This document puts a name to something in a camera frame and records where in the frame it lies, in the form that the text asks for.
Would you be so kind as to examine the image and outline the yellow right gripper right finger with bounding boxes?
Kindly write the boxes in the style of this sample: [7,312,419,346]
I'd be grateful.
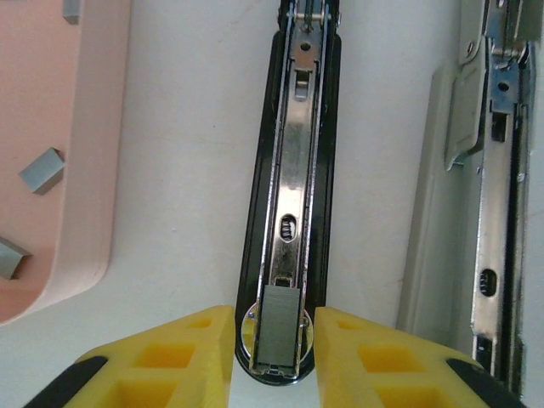
[313,306,528,408]

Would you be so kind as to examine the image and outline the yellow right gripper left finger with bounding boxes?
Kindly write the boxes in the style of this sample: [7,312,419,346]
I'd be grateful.
[25,304,235,408]

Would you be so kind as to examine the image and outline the grey staple block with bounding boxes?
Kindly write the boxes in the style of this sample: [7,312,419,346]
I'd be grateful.
[19,147,65,196]
[257,285,303,369]
[0,236,33,281]
[62,0,82,25]

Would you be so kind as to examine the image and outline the white stapler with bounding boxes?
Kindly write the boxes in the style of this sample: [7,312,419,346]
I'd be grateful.
[397,0,544,396]

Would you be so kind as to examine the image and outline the black stapler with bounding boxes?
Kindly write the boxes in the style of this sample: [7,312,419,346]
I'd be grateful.
[235,0,343,386]

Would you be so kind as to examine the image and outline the pink plastic tray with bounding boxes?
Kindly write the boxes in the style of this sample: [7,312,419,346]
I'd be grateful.
[0,0,131,326]

